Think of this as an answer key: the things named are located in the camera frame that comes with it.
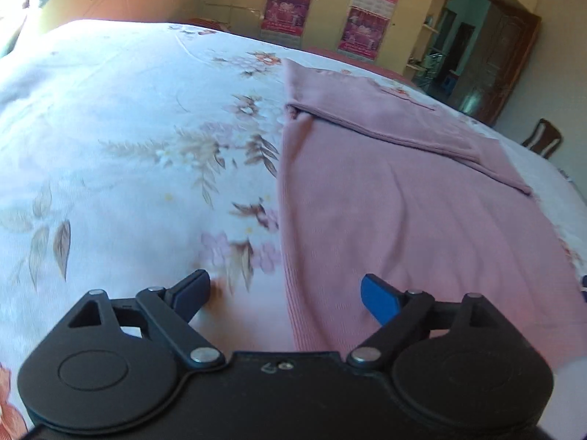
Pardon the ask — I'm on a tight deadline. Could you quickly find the cream glossy wardrobe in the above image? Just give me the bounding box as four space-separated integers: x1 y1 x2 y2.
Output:
194 0 542 79

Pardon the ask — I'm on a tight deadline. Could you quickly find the pink knit sweater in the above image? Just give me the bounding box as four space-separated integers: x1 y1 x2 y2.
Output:
278 60 586 367

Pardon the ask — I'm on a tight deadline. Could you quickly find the pink checkered bed cover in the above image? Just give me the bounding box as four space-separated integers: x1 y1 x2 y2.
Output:
178 18 418 91

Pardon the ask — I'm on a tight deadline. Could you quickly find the lower right magenta poster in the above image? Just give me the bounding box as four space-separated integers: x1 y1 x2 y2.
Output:
338 7 389 61

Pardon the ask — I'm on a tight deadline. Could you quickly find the dark wooden chair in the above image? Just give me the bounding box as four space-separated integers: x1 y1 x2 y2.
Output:
521 118 563 160

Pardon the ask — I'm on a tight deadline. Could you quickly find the white floral bed sheet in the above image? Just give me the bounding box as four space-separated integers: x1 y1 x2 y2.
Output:
1 20 586 439

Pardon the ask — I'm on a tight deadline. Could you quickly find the dark brown wooden door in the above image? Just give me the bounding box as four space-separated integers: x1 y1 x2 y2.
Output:
450 4 540 127

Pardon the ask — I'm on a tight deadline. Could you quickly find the lower left magenta poster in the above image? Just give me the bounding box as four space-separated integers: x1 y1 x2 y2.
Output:
260 0 311 49

